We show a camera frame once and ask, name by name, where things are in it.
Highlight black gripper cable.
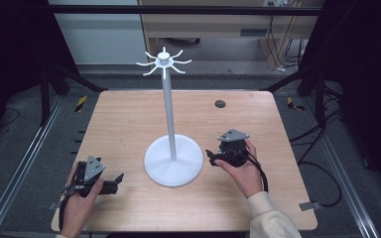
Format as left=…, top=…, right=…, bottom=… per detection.
left=58, top=189, right=75, bottom=232
left=226, top=147, right=270, bottom=193

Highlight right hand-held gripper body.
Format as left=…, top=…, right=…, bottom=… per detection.
left=215, top=128, right=251, bottom=169

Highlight person's left hand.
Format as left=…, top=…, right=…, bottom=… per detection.
left=59, top=162, right=105, bottom=238

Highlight black floor cable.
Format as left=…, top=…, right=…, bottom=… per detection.
left=288, top=107, right=344, bottom=208

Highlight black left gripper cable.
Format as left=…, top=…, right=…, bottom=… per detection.
left=58, top=189, right=75, bottom=232

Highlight yellow black striped tape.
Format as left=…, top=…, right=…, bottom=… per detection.
left=74, top=95, right=88, bottom=113
left=286, top=96, right=306, bottom=112

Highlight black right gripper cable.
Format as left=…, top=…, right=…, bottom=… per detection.
left=226, top=147, right=270, bottom=193

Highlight hanging black cables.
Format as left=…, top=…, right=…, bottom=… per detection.
left=267, top=14, right=307, bottom=73

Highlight black horizontal frame bar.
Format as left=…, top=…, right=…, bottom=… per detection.
left=49, top=4, right=323, bottom=17

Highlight white hook stand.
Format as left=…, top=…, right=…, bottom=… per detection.
left=135, top=46, right=204, bottom=188

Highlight black metal stand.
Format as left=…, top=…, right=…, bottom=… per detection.
left=38, top=63, right=109, bottom=127
left=261, top=63, right=329, bottom=131

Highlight aluminium floor rail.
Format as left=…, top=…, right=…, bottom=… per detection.
left=0, top=94, right=64, bottom=238
left=302, top=96, right=381, bottom=238

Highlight white cabinet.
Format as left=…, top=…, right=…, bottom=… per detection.
left=48, top=0, right=148, bottom=65

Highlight light wooden desk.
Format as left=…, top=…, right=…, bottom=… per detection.
left=138, top=0, right=325, bottom=71

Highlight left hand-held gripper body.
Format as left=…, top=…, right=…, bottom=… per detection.
left=66, top=155, right=119, bottom=198

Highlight person's right hand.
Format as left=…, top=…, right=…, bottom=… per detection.
left=213, top=138, right=266, bottom=199

